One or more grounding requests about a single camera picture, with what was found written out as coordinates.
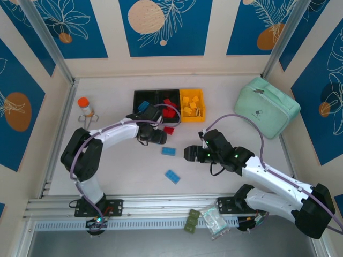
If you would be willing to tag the red lego brick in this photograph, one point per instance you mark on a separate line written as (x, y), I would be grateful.
(165, 113)
(167, 101)
(170, 109)
(172, 114)
(174, 105)
(168, 131)

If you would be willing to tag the blue lego brick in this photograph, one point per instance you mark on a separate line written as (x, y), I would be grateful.
(172, 176)
(168, 151)
(144, 106)

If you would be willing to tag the yellow lego brick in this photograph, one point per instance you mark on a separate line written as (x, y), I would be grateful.
(185, 109)
(185, 99)
(189, 114)
(192, 105)
(195, 99)
(198, 111)

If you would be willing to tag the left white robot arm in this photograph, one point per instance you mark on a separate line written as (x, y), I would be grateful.
(80, 158)

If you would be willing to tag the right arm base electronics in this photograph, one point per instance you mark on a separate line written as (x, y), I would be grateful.
(246, 227)

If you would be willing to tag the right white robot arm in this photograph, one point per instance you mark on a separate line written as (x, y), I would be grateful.
(265, 176)

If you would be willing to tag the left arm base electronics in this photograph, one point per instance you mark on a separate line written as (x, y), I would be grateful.
(96, 220)

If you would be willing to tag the yellow plastic bin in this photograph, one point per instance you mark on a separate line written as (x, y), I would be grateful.
(190, 92)

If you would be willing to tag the olive green square pad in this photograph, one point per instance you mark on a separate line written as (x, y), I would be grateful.
(194, 213)
(190, 227)

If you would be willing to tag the metal forceps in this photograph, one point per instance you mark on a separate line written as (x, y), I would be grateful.
(86, 127)

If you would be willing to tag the mint green zip case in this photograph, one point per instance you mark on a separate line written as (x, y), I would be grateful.
(268, 109)

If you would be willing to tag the clear plastic zip bag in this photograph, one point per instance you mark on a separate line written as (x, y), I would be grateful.
(214, 222)

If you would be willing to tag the orange capped small bottle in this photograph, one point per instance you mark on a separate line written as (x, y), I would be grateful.
(83, 103)

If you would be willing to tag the aluminium frame cross rail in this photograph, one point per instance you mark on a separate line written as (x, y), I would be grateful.
(160, 203)

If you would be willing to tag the aluminium frame side rail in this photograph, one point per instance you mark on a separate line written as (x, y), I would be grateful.
(67, 107)
(287, 152)

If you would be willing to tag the aluminium frame post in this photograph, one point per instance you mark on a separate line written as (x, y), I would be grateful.
(49, 40)
(282, 40)

